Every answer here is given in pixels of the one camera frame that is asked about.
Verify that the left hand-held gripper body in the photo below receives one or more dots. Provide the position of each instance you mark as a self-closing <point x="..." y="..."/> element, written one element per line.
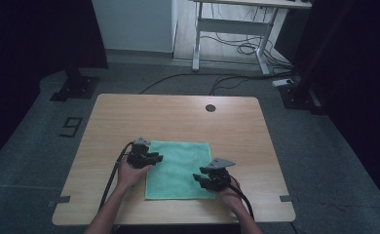
<point x="139" y="159"/>

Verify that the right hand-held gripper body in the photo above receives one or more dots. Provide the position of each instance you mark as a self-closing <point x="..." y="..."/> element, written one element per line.
<point x="220" y="182"/>

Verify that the green cloth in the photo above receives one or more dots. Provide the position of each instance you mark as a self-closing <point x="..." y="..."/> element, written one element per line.
<point x="178" y="172"/>

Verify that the person's left hand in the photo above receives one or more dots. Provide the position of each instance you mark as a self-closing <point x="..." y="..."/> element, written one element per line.
<point x="129" y="177"/>

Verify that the person's right hand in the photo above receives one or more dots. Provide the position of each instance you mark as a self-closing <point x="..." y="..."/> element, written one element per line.
<point x="233" y="198"/>

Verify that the wooden table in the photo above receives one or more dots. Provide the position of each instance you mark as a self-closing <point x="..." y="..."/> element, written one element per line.
<point x="184" y="123"/>

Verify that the dark round table grommet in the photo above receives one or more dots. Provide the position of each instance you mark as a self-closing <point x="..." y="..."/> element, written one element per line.
<point x="210" y="108"/>

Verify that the grey tape strip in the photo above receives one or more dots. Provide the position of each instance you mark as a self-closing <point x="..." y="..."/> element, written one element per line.
<point x="287" y="198"/>
<point x="61" y="200"/>

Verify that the black stand base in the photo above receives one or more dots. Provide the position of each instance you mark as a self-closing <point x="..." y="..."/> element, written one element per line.
<point x="300" y="97"/>
<point x="77" y="87"/>

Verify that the white power strip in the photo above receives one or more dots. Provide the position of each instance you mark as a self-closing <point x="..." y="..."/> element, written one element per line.
<point x="283" y="82"/>

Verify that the black curtain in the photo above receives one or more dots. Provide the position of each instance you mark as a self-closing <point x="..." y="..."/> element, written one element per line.
<point x="357" y="65"/>
<point x="22" y="48"/>

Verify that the white desk frame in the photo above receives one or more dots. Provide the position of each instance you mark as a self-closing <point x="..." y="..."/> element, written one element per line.
<point x="233" y="26"/>

